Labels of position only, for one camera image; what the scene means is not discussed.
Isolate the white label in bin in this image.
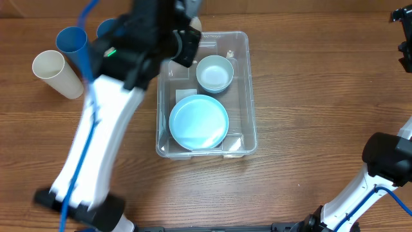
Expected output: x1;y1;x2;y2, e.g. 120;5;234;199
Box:
175;89;197;103

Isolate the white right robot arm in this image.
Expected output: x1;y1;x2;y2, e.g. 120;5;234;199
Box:
290;120;411;232

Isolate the blue cup left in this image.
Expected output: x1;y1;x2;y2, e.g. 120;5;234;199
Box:
55;26;89;70

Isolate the grey bowl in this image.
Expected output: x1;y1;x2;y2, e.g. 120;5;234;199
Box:
196;55;234;88

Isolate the light blue bowl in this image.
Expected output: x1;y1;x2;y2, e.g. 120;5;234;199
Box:
201;85;228;94

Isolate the light blue plate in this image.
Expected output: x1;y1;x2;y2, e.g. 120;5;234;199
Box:
169;94;229;151

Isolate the clear plastic storage bin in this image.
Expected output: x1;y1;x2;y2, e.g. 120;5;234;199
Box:
156;31;258;160

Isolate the blue cup right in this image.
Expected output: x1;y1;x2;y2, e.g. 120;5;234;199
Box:
96;18;116;37

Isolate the blue cup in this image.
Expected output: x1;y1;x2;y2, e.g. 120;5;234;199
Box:
55;26;89;70
96;18;116;37

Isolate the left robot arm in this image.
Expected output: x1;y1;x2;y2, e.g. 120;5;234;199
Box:
33;0;201;231

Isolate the cream cup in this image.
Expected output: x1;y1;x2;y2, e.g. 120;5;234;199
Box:
32;50;84;99
190;17;202;32

